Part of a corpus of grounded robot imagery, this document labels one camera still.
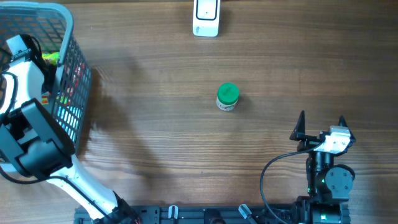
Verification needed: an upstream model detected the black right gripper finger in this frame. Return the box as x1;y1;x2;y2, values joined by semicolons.
338;115;356;146
289;110;306;141

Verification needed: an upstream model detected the green lid jar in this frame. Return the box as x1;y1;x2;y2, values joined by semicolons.
216;83;239;111

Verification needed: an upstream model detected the green Haribo candy bag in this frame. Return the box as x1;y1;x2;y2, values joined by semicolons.
42;52;60;66

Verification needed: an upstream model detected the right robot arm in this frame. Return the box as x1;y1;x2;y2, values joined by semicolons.
290;111;356;224

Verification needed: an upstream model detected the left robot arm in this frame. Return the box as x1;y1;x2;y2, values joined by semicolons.
1;34;141;223

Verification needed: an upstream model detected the white barcode scanner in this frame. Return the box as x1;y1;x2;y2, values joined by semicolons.
192;0;221;37

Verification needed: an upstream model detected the grey plastic basket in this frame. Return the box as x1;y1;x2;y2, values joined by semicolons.
1;1;92;148

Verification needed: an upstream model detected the black right camera cable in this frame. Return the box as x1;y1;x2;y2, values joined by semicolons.
259;140;326;224

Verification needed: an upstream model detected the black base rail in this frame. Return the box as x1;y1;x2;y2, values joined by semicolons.
73;203;351;224

